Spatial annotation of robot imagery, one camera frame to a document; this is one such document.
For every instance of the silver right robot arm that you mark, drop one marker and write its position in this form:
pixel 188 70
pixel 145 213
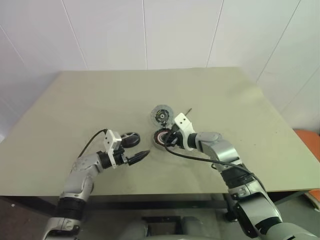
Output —
pixel 225 152

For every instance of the round silver housing lid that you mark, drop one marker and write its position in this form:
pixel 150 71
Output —
pixel 161 115

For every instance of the large orange object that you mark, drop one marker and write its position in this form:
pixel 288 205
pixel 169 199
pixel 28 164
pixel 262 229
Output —
pixel 310 143

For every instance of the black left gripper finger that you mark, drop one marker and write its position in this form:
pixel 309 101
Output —
pixel 132 144
pixel 140 156

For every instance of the black table frame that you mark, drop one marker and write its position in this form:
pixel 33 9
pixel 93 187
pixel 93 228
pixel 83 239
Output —
pixel 150 203

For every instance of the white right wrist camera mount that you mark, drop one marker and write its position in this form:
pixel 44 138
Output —
pixel 183 123

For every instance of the small dark metal pin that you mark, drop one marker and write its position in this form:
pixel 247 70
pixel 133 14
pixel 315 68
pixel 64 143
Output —
pixel 188 111

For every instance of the black spoked rotor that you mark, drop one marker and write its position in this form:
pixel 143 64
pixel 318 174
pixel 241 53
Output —
pixel 128 135

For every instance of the small orange and white object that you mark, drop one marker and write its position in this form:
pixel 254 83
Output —
pixel 313 197

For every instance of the round motor housing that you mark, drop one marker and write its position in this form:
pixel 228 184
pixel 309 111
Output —
pixel 159 138

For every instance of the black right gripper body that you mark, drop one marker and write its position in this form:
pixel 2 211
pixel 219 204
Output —
pixel 175 140

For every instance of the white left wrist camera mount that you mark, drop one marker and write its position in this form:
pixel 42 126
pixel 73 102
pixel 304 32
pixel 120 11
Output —
pixel 112 141

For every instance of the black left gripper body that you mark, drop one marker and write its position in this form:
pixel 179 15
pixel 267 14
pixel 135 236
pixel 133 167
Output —
pixel 121 156

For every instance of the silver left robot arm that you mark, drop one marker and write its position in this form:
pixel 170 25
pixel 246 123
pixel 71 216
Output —
pixel 75 180

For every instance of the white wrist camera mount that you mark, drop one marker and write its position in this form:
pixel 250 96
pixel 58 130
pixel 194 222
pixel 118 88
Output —
pixel 112 141
pixel 183 123

